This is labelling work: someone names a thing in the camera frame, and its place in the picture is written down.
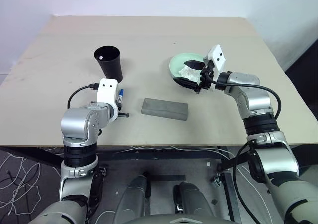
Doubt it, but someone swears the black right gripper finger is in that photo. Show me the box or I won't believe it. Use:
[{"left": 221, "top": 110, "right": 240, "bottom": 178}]
[
  {"left": 173, "top": 77, "right": 200, "bottom": 92},
  {"left": 184, "top": 59, "right": 205, "bottom": 70}
]

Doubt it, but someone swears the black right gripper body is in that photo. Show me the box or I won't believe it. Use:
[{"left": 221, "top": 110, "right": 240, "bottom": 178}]
[{"left": 196, "top": 60, "right": 217, "bottom": 93}]

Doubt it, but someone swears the white tissue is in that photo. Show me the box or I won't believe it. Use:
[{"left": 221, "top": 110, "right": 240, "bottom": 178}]
[{"left": 178, "top": 65, "right": 201, "bottom": 82}]

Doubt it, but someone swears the pale green bowl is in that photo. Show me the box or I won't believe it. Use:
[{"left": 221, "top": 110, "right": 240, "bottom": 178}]
[{"left": 169, "top": 52, "right": 207, "bottom": 85}]

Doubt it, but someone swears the grey rectangular sponge block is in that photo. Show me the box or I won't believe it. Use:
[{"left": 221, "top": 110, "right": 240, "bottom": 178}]
[{"left": 141, "top": 97, "right": 189, "bottom": 122}]

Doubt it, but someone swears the black tapered cup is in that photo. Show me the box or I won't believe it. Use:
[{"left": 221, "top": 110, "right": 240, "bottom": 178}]
[{"left": 93, "top": 45, "right": 124, "bottom": 83}]

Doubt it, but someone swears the grey rounded robot leg cover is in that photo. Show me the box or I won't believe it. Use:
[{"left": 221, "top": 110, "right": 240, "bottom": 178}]
[
  {"left": 173, "top": 181, "right": 215, "bottom": 219},
  {"left": 116, "top": 175, "right": 152, "bottom": 220}
]

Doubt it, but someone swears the silver metal clamp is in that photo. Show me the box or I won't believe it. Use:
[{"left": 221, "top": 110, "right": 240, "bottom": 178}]
[{"left": 211, "top": 171, "right": 224, "bottom": 186}]

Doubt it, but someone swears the grey metal table leg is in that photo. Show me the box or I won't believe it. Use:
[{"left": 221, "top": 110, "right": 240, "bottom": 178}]
[{"left": 222, "top": 170, "right": 243, "bottom": 224}]

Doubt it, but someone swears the grey robot torso top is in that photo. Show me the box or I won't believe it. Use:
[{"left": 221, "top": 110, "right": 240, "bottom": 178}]
[{"left": 125, "top": 209, "right": 239, "bottom": 224}]

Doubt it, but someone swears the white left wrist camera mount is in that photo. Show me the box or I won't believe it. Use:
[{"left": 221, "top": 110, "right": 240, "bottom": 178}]
[{"left": 96, "top": 78, "right": 119, "bottom": 122}]

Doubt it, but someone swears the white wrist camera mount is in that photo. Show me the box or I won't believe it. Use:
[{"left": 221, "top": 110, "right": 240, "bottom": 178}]
[
  {"left": 203, "top": 44, "right": 227, "bottom": 92},
  {"left": 96, "top": 78, "right": 119, "bottom": 122}
]

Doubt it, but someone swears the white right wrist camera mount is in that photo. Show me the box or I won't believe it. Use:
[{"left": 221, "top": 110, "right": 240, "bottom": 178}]
[{"left": 203, "top": 44, "right": 227, "bottom": 92}]

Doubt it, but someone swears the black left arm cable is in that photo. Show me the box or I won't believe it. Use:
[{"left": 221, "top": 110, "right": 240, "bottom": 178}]
[{"left": 67, "top": 83, "right": 100, "bottom": 110}]

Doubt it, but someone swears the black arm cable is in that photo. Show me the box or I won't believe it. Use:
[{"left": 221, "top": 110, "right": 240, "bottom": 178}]
[
  {"left": 212, "top": 82, "right": 282, "bottom": 118},
  {"left": 67, "top": 83, "right": 100, "bottom": 110}
]

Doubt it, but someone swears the black table frame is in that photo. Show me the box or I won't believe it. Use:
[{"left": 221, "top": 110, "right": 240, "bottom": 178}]
[{"left": 0, "top": 146, "right": 251, "bottom": 172}]

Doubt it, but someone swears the white cable under table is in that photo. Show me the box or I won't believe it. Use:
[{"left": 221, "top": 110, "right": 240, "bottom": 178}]
[{"left": 113, "top": 146, "right": 236, "bottom": 160}]

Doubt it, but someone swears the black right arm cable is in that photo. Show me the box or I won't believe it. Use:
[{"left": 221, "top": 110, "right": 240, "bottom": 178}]
[{"left": 212, "top": 82, "right": 282, "bottom": 118}]

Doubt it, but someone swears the black right shoulder cable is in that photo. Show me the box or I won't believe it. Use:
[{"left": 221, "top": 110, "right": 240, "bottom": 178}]
[{"left": 233, "top": 139, "right": 261, "bottom": 222}]

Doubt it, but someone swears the white floor cable tangle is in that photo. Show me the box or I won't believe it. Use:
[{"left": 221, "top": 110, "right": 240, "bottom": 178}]
[{"left": 0, "top": 150, "right": 42, "bottom": 216}]

